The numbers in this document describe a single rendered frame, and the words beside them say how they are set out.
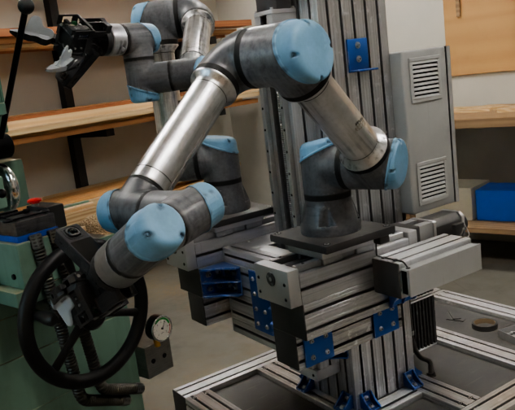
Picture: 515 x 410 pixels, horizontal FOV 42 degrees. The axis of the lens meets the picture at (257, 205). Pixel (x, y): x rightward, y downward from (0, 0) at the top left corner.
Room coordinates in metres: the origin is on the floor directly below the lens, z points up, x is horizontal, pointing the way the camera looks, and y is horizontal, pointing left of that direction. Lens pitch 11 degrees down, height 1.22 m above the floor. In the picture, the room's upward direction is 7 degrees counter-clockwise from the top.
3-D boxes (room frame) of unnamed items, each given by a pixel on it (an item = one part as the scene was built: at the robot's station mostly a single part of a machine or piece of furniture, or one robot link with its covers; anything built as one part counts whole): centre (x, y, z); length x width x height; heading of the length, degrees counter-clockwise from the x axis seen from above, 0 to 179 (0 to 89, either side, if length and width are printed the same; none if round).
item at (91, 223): (1.58, 0.37, 0.92); 0.14 x 0.09 x 0.04; 48
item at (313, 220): (1.62, -0.18, 0.87); 0.15 x 0.15 x 0.10
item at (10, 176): (1.64, 0.61, 1.02); 0.12 x 0.03 x 0.12; 48
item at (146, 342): (1.56, 0.32, 0.58); 0.12 x 0.08 x 0.08; 48
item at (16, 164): (1.70, 0.63, 1.02); 0.09 x 0.07 x 0.12; 138
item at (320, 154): (1.62, -0.18, 0.98); 0.13 x 0.12 x 0.14; 53
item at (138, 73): (1.71, 0.23, 1.24); 0.11 x 0.08 x 0.11; 87
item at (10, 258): (1.33, 0.46, 0.91); 0.15 x 0.14 x 0.09; 138
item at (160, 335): (1.51, 0.27, 0.65); 0.06 x 0.04 x 0.08; 138
